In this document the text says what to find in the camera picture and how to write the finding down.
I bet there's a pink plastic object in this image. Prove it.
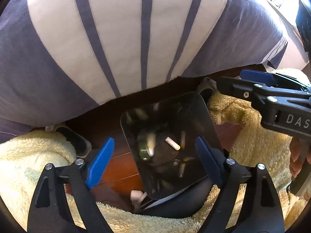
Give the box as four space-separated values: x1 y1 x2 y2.
130 190 148 210

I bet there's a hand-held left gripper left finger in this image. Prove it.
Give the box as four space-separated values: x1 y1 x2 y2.
27 137 116 233

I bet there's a grey slipper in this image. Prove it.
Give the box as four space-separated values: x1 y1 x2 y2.
196 77 218 96
46 124 92 158

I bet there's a black square trash bin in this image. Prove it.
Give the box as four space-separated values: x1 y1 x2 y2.
120 92 223 199

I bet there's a green crumpled wrapper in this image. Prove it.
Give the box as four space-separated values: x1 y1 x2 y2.
137 132 156 162

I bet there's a person's right hand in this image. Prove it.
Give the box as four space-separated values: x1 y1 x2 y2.
289 136 303 178

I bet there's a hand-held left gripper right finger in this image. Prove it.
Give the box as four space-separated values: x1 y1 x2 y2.
195 136 285 233

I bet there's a dark cloth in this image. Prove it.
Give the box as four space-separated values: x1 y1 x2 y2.
295 0 311 61

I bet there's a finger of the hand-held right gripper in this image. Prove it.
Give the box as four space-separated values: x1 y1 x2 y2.
239 69 311 88
217 77 311 102

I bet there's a dark wooden headboard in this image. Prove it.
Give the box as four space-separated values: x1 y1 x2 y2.
64 64 266 136

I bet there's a blue white striped bed sheet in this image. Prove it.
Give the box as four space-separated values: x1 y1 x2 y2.
0 0 288 136

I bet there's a white cigarette butt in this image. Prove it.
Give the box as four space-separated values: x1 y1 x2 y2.
165 137 181 150

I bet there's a black plastic bag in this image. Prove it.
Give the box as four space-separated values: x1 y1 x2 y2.
134 182 229 219

